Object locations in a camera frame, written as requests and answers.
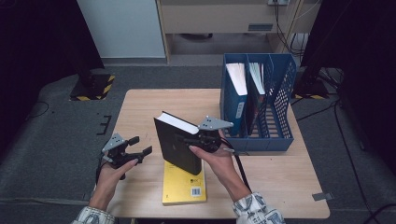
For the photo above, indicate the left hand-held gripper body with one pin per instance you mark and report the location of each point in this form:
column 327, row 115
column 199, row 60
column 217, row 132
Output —
column 116, row 151

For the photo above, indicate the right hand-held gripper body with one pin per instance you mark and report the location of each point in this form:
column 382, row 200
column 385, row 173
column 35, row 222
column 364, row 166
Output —
column 211, row 137

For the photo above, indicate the black book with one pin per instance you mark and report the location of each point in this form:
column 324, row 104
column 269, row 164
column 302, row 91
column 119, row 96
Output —
column 177, row 152

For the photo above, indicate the blue book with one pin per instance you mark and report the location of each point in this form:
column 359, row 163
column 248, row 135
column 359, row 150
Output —
column 234, row 109

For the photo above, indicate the blue file rack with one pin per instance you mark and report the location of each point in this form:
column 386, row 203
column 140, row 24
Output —
column 258, row 144

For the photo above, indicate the yellow book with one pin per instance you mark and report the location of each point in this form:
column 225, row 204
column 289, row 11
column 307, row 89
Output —
column 180, row 189

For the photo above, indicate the dark illustrated book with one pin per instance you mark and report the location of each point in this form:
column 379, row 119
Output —
column 256, row 105

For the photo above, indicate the person's right hand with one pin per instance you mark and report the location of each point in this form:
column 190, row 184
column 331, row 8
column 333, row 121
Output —
column 222, row 168

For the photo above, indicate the person's left hand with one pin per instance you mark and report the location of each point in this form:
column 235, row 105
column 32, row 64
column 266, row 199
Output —
column 109, row 183

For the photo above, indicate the grey tape piece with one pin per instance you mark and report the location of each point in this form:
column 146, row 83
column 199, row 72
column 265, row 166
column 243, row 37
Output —
column 322, row 196
column 86, row 196

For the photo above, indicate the black yellow-striped stand base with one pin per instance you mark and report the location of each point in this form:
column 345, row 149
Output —
column 93, row 88
column 311, row 90

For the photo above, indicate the white cabinet panel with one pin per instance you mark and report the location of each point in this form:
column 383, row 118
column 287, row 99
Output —
column 124, row 28

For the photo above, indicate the beige desk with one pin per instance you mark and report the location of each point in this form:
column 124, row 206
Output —
column 211, row 18

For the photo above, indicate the black curtain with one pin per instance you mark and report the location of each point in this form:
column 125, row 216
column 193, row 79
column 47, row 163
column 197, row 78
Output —
column 37, row 46
column 358, row 46

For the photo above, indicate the white power socket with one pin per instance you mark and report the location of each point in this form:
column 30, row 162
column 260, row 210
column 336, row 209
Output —
column 278, row 2

